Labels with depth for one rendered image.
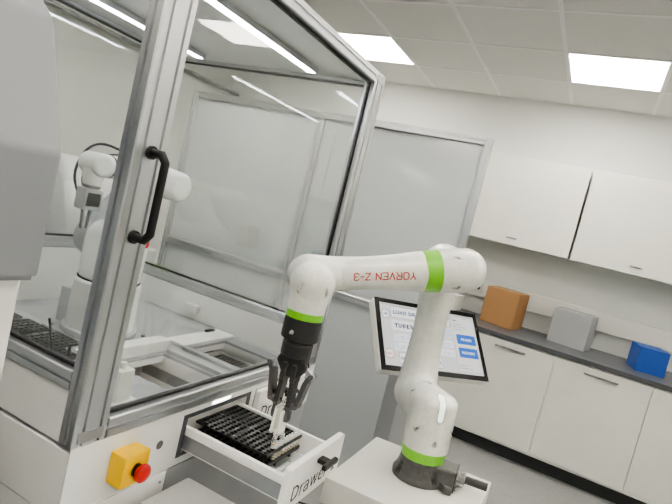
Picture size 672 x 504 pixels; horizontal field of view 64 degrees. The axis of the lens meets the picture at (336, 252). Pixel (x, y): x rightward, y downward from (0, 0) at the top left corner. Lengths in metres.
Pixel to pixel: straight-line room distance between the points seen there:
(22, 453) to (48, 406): 0.13
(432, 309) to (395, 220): 1.45
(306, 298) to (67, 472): 0.59
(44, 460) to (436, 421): 0.93
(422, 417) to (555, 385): 2.75
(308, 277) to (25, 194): 0.74
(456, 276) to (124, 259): 0.82
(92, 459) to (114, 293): 0.35
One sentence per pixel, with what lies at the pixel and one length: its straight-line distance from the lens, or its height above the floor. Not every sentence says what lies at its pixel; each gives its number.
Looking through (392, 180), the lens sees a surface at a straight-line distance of 3.06.
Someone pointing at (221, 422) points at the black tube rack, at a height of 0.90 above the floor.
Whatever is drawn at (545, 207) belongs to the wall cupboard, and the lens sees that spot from 4.51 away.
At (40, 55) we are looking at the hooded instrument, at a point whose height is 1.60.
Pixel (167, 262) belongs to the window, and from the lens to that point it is 1.21.
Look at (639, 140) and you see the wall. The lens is 4.95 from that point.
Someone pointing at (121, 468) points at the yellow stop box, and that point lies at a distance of 1.27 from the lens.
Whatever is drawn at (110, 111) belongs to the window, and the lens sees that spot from 1.14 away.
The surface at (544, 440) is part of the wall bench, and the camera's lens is 4.31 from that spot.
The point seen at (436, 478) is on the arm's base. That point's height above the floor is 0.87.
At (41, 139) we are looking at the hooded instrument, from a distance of 0.64.
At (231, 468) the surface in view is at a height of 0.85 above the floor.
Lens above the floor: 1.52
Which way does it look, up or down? 5 degrees down
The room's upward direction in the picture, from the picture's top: 14 degrees clockwise
